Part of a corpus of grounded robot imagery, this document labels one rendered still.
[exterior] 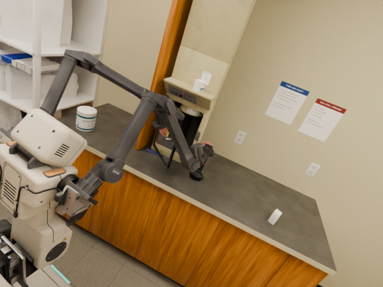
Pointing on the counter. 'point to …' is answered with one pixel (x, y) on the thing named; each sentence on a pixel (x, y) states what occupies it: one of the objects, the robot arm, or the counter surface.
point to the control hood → (201, 98)
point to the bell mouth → (190, 111)
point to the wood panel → (166, 60)
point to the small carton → (199, 85)
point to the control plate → (182, 94)
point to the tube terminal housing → (218, 76)
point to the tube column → (216, 27)
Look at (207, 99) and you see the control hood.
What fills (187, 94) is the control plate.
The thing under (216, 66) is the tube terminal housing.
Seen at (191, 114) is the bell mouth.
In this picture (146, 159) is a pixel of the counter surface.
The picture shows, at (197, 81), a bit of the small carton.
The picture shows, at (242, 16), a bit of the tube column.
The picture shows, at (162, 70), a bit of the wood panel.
